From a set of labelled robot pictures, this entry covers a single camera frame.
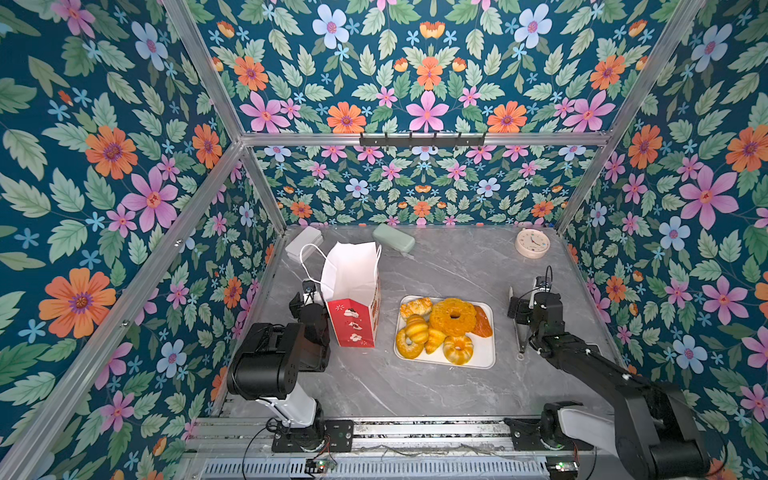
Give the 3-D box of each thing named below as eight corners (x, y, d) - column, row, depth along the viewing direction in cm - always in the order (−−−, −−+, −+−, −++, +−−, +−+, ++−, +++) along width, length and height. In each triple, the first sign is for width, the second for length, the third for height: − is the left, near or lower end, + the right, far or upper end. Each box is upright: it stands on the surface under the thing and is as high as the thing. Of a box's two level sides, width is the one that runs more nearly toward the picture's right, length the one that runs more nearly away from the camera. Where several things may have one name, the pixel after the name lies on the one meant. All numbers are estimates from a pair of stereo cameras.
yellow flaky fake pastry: (402, 322, 95) (402, 316, 92) (399, 307, 98) (398, 301, 95) (433, 316, 96) (433, 310, 93) (428, 301, 100) (429, 295, 97)
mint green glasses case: (370, 238, 119) (370, 232, 116) (380, 227, 122) (379, 222, 120) (409, 254, 113) (409, 249, 111) (418, 242, 117) (418, 237, 114)
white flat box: (284, 258, 112) (281, 251, 108) (309, 231, 121) (306, 224, 117) (303, 265, 109) (300, 259, 106) (327, 237, 118) (324, 230, 115)
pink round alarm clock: (519, 258, 112) (522, 253, 110) (511, 233, 121) (514, 228, 118) (551, 258, 112) (555, 253, 110) (541, 233, 121) (544, 228, 118)
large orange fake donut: (431, 342, 90) (433, 332, 84) (430, 309, 97) (431, 298, 91) (474, 342, 90) (479, 331, 84) (470, 309, 97) (473, 298, 91)
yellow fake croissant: (416, 349, 88) (416, 341, 84) (401, 328, 93) (400, 320, 88) (432, 338, 91) (433, 330, 86) (416, 318, 95) (417, 309, 90)
